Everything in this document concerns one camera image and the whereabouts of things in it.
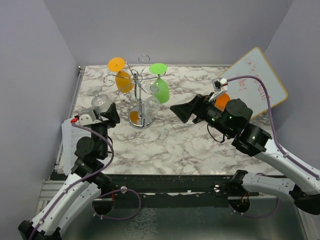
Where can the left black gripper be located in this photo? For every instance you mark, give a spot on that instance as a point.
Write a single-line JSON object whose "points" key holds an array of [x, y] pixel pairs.
{"points": [[112, 115]]}

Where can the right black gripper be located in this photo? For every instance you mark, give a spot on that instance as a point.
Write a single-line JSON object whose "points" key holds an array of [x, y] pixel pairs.
{"points": [[197, 105]]}

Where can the short clear glass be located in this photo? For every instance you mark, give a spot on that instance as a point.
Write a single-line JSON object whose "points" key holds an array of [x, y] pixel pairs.
{"points": [[100, 102]]}

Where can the green plastic wine glass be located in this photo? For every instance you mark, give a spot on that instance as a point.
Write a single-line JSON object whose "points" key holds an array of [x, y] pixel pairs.
{"points": [[162, 93]]}

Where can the tall clear wine glass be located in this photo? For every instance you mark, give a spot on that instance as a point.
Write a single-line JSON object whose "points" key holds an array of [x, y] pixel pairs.
{"points": [[152, 104]]}

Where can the yellow-orange plastic wine glass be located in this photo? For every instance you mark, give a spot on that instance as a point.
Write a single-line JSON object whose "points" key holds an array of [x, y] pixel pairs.
{"points": [[123, 80]]}

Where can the orange plastic wine glass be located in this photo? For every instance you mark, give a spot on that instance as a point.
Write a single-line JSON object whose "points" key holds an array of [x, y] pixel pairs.
{"points": [[222, 101]]}

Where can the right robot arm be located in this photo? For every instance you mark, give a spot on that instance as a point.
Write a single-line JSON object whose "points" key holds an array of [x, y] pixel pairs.
{"points": [[298, 185]]}

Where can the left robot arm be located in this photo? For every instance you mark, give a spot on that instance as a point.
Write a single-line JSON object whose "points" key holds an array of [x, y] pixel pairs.
{"points": [[94, 154]]}

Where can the chrome wine glass rack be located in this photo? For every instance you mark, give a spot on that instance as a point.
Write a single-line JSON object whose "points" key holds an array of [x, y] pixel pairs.
{"points": [[136, 116]]}

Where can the printed paper sheets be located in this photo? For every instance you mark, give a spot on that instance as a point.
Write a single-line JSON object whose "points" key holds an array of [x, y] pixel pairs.
{"points": [[70, 137]]}

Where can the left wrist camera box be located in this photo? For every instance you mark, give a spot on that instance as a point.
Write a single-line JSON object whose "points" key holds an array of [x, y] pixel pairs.
{"points": [[85, 118]]}

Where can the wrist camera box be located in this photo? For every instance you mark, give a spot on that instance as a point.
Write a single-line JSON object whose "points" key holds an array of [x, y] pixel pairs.
{"points": [[220, 86], [85, 118]]}

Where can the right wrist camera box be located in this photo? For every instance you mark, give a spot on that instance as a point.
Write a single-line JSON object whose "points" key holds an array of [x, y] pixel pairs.
{"points": [[220, 86]]}

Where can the black front mounting rail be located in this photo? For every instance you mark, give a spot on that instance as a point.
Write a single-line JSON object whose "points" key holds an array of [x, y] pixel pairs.
{"points": [[169, 191]]}

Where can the whiteboard with yellow frame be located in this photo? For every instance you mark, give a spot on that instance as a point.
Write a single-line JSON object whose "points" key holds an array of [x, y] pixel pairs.
{"points": [[255, 93]]}

